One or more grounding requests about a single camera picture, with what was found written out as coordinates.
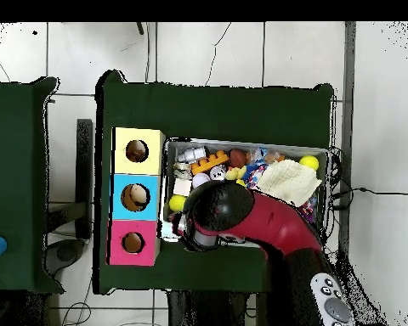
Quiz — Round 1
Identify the mint green waffle cloth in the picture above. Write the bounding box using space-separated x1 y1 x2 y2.
160 219 183 243

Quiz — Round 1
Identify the orange plastic building block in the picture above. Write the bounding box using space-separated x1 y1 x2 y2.
190 149 230 176

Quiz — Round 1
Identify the yellow plush duck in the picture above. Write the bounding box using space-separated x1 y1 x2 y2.
224 165 247 182

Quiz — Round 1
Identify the white baseball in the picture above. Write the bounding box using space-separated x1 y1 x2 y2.
191 172 212 189

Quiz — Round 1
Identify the black floor cable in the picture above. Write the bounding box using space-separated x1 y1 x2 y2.
329 186 408 200

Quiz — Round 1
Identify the plain wooden block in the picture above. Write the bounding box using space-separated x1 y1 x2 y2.
173 178 193 197

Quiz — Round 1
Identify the silver wire mesh bin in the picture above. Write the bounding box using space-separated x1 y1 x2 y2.
157 136 331 252

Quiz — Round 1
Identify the brown toy basketball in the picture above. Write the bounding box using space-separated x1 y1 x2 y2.
228 148 248 169

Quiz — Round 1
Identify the black upright panel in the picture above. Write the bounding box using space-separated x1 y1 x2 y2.
75 118 94 240

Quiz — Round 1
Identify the dark green table cloth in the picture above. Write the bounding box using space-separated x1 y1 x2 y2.
0 76 64 295
93 69 336 295

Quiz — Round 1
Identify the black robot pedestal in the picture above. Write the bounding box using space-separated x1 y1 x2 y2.
166 289 259 326

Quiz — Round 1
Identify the wooden box with three holes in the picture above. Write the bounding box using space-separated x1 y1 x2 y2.
105 126 167 267

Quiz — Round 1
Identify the dark grey floor base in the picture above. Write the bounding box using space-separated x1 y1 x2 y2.
42 238 87 277

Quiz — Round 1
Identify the cream waffle cloth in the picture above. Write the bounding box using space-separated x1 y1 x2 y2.
255 159 323 208

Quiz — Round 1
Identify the yellow plastic ball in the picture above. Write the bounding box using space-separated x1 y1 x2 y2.
168 194 188 213
298 155 320 171

